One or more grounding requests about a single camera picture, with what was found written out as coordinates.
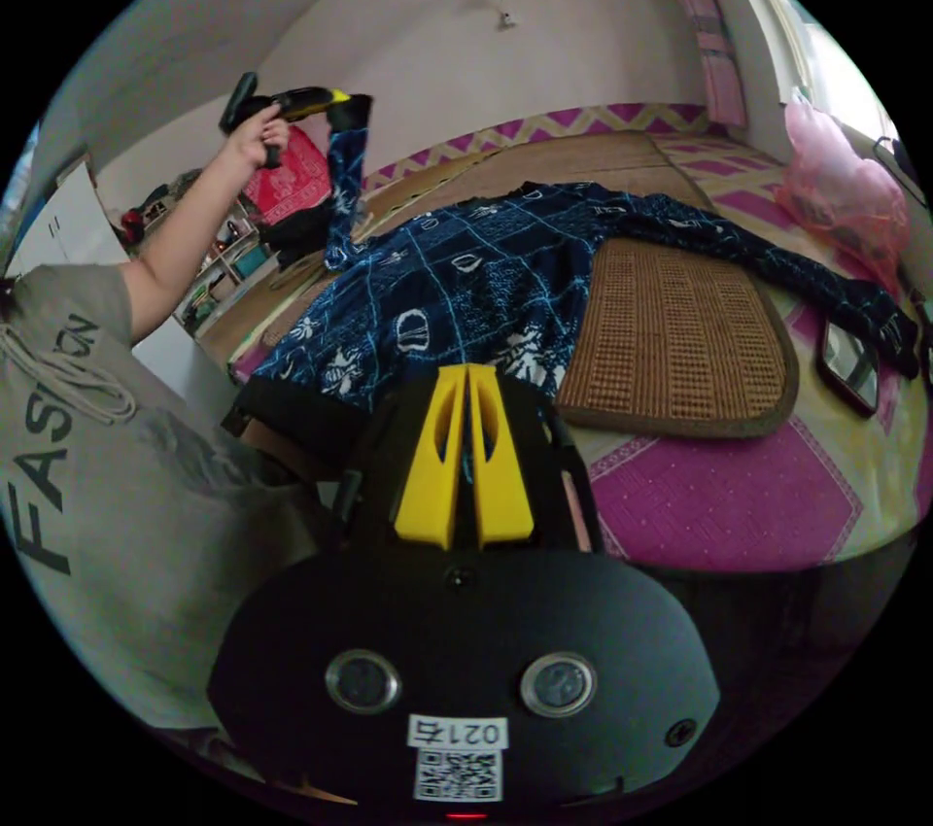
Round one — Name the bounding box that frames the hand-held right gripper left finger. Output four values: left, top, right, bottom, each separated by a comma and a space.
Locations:
394, 364, 467, 549

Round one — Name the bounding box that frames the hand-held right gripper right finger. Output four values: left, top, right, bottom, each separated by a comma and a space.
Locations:
468, 364, 537, 549

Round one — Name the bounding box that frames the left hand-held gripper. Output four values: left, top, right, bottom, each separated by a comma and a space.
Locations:
247, 85, 353, 170

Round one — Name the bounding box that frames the blue patterned long sleeve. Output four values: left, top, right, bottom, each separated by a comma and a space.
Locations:
222, 92, 922, 477

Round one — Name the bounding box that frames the person's left forearm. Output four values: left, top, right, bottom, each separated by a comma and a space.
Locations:
121, 142, 257, 348

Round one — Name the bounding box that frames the red patterned cloth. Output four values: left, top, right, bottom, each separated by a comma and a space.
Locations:
241, 127, 333, 231

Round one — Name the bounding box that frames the person's left hand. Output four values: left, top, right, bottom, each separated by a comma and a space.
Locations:
224, 105, 293, 173

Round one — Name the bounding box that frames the open shelf with items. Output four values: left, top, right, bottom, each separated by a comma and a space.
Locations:
171, 195, 282, 340

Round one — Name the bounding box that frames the brown woven seat pad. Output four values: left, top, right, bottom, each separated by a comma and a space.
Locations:
555, 235, 802, 441

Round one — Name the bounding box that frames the person's body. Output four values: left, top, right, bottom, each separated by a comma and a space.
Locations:
0, 262, 326, 733

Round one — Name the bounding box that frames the white cupboard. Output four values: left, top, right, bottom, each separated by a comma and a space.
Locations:
3, 160, 126, 277

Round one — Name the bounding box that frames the black framed hand mirror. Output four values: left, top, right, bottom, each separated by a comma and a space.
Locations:
815, 317, 883, 418

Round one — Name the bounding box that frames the pink curtain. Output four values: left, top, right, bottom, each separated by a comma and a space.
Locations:
640, 0, 748, 129

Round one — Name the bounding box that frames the pink plastic bag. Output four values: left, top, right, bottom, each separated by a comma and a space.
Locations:
774, 96, 911, 288

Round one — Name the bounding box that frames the window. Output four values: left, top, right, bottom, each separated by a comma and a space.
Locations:
757, 0, 894, 142

